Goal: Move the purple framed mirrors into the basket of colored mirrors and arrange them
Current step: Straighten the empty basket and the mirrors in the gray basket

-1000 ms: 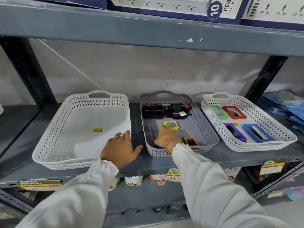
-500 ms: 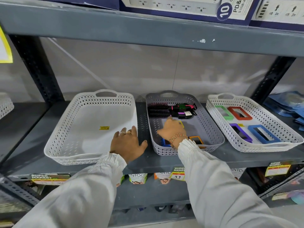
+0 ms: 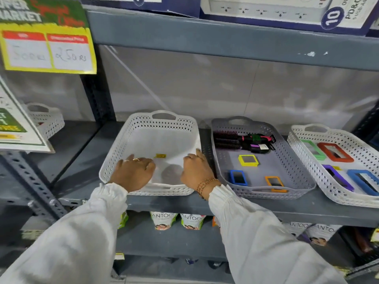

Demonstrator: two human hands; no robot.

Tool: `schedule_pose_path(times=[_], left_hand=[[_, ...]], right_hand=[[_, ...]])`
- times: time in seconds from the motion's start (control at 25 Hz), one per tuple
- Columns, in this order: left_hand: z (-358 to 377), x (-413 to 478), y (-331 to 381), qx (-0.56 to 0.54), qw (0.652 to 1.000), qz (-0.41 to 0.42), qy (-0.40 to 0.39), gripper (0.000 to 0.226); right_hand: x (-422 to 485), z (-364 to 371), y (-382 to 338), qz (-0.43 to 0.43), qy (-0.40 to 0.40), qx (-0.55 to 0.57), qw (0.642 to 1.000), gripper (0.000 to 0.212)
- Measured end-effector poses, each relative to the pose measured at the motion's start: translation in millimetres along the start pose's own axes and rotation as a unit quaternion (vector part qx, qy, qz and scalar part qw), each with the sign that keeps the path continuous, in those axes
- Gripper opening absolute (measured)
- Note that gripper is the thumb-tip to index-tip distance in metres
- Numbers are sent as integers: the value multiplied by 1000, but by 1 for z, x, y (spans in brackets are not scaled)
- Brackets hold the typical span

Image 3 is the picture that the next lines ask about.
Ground white purple face packet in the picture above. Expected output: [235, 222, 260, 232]
[305, 224, 343, 247]
[282, 222, 312, 239]

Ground small orange framed mirror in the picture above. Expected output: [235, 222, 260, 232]
[265, 176, 288, 193]

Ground person's left hand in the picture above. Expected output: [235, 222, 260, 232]
[110, 157, 156, 193]

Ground small white perforated basket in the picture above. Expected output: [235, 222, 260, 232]
[25, 102, 65, 140]

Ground person's right hand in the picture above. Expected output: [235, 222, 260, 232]
[181, 148, 221, 193]

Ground white perforated basket with mirrors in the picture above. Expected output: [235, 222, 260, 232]
[287, 124, 379, 209]

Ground purple black round hairbrush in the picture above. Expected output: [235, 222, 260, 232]
[215, 143, 276, 154]

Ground small yellow framed mirror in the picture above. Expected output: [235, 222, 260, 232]
[238, 154, 259, 167]

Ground grey metal shelf rack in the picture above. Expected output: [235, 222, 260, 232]
[0, 4, 379, 284]

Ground red framed mirror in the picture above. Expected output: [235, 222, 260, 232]
[317, 142, 355, 163]

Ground white green offer sign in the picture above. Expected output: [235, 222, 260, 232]
[0, 76, 56, 154]

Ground blue white power strip box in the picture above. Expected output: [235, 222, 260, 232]
[200, 0, 379, 36]
[64, 0, 202, 19]

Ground pink black round hairbrush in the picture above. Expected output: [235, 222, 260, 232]
[213, 131, 276, 143]

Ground white green face packet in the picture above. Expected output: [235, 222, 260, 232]
[150, 212, 178, 231]
[180, 213, 206, 231]

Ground grey perforated basket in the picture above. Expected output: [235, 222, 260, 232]
[210, 116, 317, 200]

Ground beaded wrist bracelets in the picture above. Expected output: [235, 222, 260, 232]
[196, 178, 221, 200]

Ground large blue framed mirror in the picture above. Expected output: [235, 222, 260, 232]
[347, 169, 379, 197]

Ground person's left forearm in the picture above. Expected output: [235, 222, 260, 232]
[0, 183, 128, 284]

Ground person's right forearm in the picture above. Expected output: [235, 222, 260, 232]
[208, 184, 347, 284]

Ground yellow green price sign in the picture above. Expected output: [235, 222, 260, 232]
[0, 0, 98, 75]

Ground purple framed mirror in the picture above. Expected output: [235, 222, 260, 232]
[322, 164, 355, 192]

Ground small blue framed mirror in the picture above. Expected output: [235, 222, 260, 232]
[229, 170, 248, 187]

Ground green framed mirror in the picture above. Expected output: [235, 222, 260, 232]
[300, 140, 326, 161]

